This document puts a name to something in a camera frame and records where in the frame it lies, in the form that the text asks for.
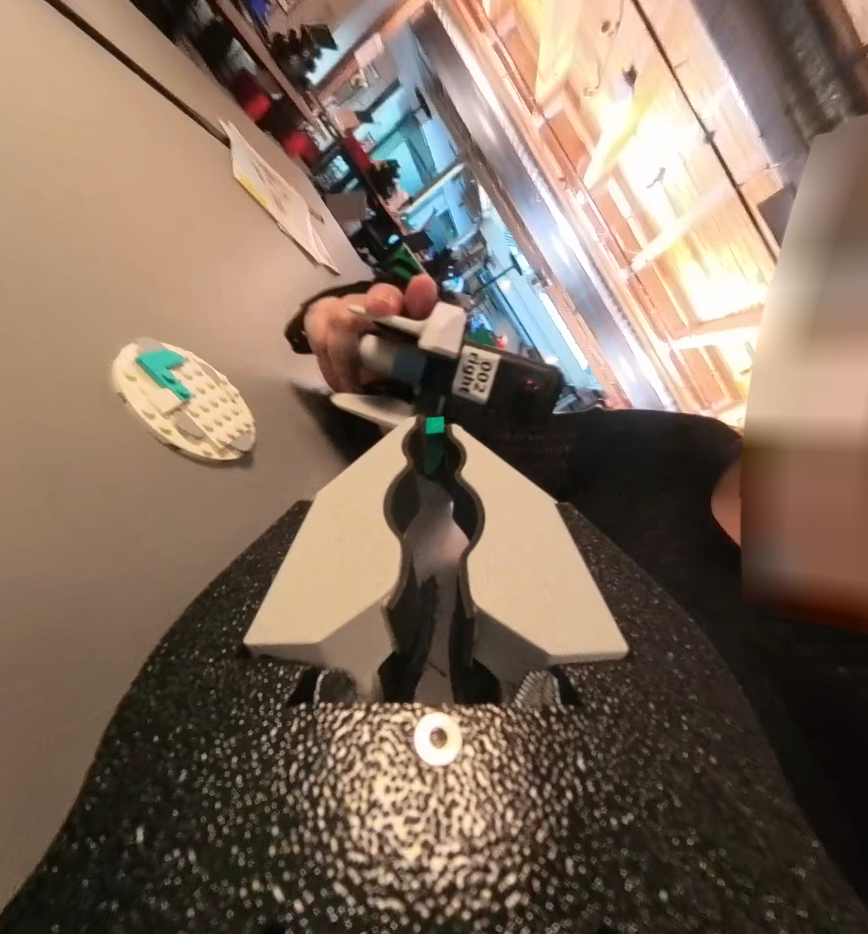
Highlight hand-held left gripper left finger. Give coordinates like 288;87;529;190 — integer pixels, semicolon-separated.
243;417;428;700

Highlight person's right hand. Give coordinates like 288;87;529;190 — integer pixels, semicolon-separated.
306;272;440;396

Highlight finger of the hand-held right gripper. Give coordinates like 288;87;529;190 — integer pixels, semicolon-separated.
330;393;416;429

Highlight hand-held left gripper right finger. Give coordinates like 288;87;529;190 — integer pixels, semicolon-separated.
441;423;631;707

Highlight round white lego plate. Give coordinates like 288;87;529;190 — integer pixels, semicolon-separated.
109;338;257;466

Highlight white paper leaflet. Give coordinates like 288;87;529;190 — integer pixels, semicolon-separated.
218;119;342;276

